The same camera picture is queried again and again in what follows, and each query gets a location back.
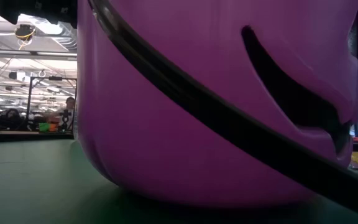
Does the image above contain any green table mat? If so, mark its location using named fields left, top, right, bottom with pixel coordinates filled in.
left=0, top=139, right=358, bottom=224

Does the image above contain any purple pumpkin bucket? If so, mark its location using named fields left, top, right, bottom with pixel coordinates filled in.
left=76, top=0, right=358, bottom=223

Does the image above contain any person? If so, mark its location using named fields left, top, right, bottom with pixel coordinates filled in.
left=0, top=108, right=24, bottom=130
left=47, top=96, right=76, bottom=131

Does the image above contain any black background rig frame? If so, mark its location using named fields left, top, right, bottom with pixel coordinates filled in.
left=26, top=76, right=78, bottom=132

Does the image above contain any black aluminium rig frame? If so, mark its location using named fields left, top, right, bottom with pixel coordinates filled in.
left=0, top=130, right=74, bottom=144

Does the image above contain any black yellow ceiling cable reel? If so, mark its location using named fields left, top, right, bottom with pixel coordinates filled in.
left=14, top=24, right=37, bottom=43

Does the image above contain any silver ventilation duct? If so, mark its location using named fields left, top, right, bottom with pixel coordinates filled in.
left=17, top=14, right=78, bottom=52

